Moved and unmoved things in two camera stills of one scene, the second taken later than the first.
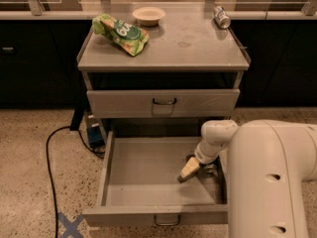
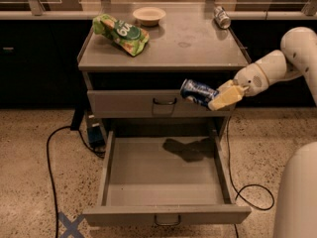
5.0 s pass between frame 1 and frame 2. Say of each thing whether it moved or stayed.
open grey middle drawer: stayed
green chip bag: stayed
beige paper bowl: stayed
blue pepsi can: moved
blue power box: stayed
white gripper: moved
